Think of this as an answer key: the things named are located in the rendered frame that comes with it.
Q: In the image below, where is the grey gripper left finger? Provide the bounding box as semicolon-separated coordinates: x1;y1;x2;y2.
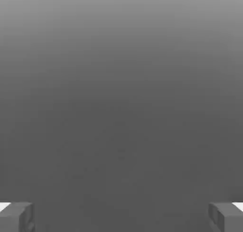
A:
0;201;35;232

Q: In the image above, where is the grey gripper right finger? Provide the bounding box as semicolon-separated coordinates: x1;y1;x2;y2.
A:
208;201;243;232

